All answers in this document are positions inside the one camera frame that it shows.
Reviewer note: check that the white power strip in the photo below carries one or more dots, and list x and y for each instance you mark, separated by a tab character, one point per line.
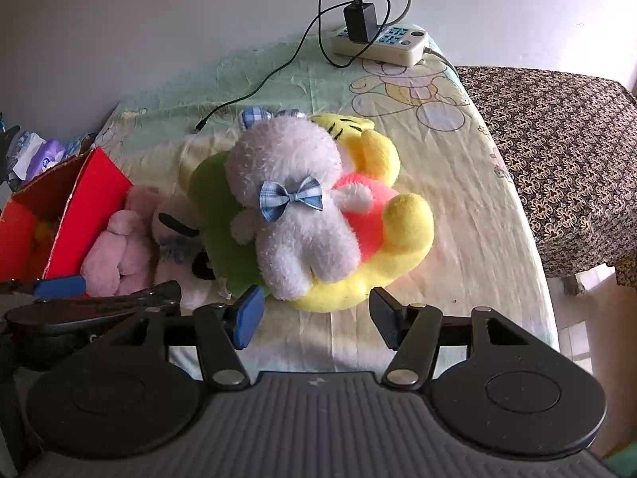
393	47

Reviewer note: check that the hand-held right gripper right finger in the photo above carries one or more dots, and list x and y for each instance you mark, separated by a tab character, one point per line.
385	318

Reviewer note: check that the small yellow toy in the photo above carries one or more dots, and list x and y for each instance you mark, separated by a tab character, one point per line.
42	234

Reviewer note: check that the pink plush toy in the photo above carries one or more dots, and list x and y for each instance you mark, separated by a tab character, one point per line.
119	249

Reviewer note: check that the brown patterned mattress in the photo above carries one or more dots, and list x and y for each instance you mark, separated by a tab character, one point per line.
562	149

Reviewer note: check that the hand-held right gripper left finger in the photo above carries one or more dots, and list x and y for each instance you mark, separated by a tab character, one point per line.
249	316

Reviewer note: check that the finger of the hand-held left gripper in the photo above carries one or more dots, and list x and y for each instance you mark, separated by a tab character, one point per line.
149	293
62	286

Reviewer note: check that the black charger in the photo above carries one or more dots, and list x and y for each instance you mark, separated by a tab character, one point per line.
361	22

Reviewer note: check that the purple tissue pack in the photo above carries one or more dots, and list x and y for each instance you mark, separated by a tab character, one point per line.
47	157

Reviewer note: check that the white plush rabbit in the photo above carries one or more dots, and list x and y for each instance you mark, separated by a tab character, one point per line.
288	169

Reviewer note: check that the red cloth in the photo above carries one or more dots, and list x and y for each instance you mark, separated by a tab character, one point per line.
84	219

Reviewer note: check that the green plush toy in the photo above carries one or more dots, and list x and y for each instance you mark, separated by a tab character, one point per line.
214	209

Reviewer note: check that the white plush dog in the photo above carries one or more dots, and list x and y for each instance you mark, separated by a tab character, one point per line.
174	224

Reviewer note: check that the printed bedsheet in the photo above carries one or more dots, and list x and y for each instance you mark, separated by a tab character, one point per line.
458	194

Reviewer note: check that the yellow plush bear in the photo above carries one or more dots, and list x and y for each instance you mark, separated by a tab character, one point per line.
398	219

